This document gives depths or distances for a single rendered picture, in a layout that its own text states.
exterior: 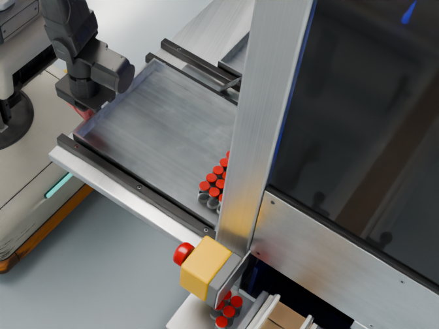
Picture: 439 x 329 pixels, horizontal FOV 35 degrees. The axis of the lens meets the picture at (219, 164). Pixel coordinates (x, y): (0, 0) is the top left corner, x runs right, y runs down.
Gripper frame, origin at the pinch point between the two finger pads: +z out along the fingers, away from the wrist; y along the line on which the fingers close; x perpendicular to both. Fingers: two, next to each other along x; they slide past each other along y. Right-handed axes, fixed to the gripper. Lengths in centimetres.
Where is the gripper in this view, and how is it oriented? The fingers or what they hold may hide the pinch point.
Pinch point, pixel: (89, 117)
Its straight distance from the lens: 142.1
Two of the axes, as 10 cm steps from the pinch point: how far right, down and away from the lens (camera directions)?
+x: 5.6, -6.5, 5.1
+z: -0.7, 5.8, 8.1
